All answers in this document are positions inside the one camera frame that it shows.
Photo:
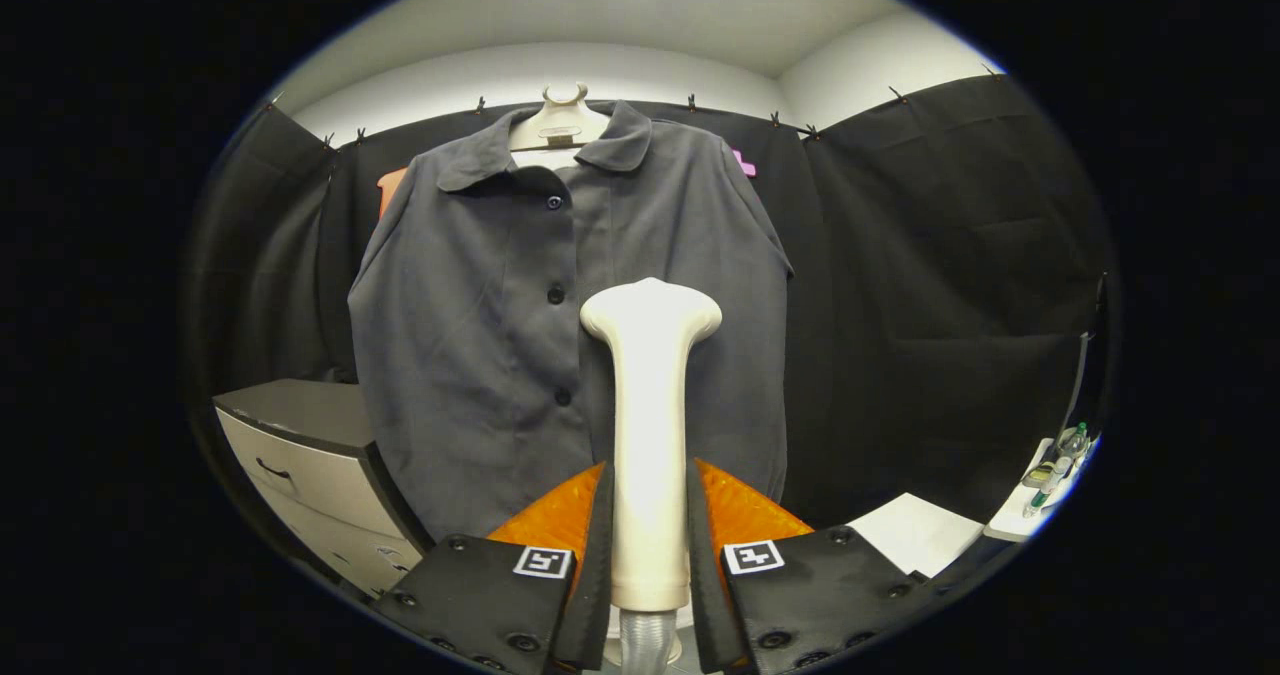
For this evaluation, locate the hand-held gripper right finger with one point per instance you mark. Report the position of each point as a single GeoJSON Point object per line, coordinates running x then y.
{"type": "Point", "coordinates": [820, 595]}

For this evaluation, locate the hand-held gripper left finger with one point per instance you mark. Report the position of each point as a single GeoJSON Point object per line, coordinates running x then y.
{"type": "Point", "coordinates": [480, 595]}

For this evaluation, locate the white garment steamer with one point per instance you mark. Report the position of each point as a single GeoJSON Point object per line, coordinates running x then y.
{"type": "Point", "coordinates": [650, 435]}

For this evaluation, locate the dark grey button shirt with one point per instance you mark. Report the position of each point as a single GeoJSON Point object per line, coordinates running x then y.
{"type": "Point", "coordinates": [460, 355]}

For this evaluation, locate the white flat board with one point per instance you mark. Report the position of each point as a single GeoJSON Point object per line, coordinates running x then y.
{"type": "Point", "coordinates": [915, 535]}

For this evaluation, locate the white side table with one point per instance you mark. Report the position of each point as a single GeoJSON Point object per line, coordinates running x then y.
{"type": "Point", "coordinates": [1010, 525]}

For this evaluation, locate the grey drawer cabinet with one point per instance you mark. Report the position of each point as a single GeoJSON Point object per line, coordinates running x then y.
{"type": "Point", "coordinates": [300, 465]}

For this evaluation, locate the clear bottle with green cap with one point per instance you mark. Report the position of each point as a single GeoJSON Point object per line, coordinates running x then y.
{"type": "Point", "coordinates": [1075, 442]}

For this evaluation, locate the thin black stand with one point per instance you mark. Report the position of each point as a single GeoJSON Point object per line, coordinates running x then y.
{"type": "Point", "coordinates": [1085, 355]}

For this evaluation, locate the row of black backdrop clips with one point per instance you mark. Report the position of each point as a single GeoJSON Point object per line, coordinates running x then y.
{"type": "Point", "coordinates": [480, 105]}

